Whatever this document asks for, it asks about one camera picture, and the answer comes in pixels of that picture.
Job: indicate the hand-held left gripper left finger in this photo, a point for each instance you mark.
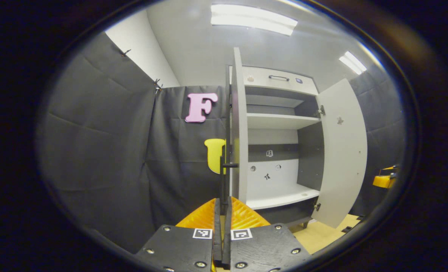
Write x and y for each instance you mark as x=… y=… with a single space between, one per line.
x=217 y=234

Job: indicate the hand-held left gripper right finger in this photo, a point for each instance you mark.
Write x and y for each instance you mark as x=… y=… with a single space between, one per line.
x=227 y=234

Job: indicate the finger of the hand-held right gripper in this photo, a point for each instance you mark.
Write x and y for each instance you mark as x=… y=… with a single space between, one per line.
x=390 y=170
x=382 y=181

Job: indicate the grey shoe cabinet door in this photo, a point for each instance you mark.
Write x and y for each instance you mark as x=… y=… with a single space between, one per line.
x=341 y=158
x=239 y=132

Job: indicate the grey double-door shoe cabinet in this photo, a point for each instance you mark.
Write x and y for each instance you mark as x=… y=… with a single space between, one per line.
x=258 y=77

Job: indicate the white cabinet shelf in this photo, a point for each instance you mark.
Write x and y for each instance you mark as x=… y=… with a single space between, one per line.
x=280 y=196
x=276 y=121

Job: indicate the ceiling light panel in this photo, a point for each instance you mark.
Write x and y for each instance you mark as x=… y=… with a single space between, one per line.
x=353 y=63
x=254 y=19

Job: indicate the black backdrop cloth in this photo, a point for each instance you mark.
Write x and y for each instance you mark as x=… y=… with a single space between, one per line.
x=95 y=151

